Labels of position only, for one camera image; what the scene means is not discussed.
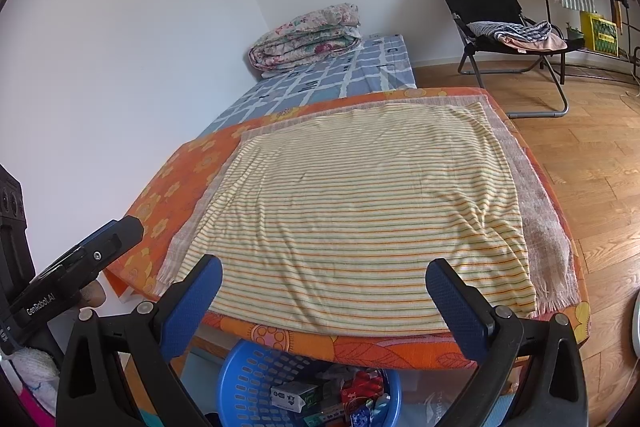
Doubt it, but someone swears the striped clothing pile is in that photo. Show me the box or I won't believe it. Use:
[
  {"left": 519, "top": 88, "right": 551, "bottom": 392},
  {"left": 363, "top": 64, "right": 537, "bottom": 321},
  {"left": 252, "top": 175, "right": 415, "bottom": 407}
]
[{"left": 467, "top": 21, "right": 568, "bottom": 55}]

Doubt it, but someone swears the red cardboard box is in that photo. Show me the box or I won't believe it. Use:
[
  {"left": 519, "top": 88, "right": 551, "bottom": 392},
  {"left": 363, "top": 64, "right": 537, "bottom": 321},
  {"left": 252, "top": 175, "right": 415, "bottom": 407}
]
[{"left": 340, "top": 369, "right": 386, "bottom": 408}]

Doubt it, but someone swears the green drink carton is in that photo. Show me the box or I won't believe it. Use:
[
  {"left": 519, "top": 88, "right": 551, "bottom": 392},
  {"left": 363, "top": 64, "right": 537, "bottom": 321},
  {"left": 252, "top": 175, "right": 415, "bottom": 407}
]
[{"left": 270, "top": 382, "right": 326, "bottom": 415}]

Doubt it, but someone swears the striped yellow cloth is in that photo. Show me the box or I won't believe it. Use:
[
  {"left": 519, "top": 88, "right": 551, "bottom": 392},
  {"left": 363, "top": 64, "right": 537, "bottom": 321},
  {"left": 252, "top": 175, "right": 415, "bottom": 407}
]
[{"left": 175, "top": 102, "right": 538, "bottom": 335}]

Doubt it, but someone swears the blue plastic basket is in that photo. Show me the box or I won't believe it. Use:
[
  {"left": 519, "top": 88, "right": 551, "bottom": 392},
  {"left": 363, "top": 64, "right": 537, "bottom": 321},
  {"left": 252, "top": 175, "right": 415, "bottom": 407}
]
[{"left": 216, "top": 339, "right": 403, "bottom": 427}]

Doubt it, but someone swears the yellow green box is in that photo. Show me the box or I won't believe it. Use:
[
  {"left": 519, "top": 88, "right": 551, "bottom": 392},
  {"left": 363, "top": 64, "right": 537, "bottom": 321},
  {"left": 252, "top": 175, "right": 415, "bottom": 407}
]
[{"left": 580, "top": 11, "right": 621, "bottom": 58}]

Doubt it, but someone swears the folded floral quilt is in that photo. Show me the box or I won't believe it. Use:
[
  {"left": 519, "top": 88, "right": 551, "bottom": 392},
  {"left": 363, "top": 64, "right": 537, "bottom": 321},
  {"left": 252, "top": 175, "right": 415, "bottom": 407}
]
[{"left": 248, "top": 3, "right": 362, "bottom": 72}]

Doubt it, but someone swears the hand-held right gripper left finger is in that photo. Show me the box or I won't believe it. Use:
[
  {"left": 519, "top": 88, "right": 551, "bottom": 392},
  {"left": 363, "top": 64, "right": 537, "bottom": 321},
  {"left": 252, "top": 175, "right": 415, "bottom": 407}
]
[{"left": 56, "top": 254, "right": 223, "bottom": 427}]

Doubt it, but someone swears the white appliance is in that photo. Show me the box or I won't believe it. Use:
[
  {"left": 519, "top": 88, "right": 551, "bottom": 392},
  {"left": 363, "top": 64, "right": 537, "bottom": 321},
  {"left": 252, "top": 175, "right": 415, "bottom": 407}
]
[{"left": 625, "top": 289, "right": 640, "bottom": 360}]

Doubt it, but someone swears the blue checked bed sheet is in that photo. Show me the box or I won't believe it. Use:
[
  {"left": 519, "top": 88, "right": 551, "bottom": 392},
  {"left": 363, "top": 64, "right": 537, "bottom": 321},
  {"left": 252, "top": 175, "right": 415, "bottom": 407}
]
[{"left": 200, "top": 34, "right": 417, "bottom": 142}]

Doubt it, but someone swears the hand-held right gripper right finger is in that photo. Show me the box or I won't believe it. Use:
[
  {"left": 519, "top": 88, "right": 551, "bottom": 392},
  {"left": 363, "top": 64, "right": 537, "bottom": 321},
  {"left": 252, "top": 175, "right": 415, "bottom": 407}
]
[{"left": 425, "top": 258, "right": 588, "bottom": 427}]

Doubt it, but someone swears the beige plush thing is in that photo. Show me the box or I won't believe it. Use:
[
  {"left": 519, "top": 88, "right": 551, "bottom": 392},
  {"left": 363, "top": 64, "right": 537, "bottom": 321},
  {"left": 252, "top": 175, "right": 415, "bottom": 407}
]
[{"left": 80, "top": 279, "right": 107, "bottom": 308}]

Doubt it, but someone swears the blue patterned wrapper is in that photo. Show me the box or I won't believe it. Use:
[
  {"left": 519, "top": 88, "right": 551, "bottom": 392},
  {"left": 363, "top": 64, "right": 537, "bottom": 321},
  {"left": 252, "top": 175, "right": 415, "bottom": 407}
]
[{"left": 349, "top": 407, "right": 382, "bottom": 427}]

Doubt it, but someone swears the beige fringed towel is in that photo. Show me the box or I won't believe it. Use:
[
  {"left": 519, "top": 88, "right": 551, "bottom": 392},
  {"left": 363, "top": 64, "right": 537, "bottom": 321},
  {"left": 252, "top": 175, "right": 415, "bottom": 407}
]
[{"left": 152, "top": 94, "right": 573, "bottom": 313}]

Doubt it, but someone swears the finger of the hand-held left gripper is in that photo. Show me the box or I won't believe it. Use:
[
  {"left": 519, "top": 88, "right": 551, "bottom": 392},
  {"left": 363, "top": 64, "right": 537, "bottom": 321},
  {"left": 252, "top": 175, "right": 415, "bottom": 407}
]
[
  {"left": 37, "top": 227, "right": 123, "bottom": 280},
  {"left": 65, "top": 216, "right": 145, "bottom": 282}
]

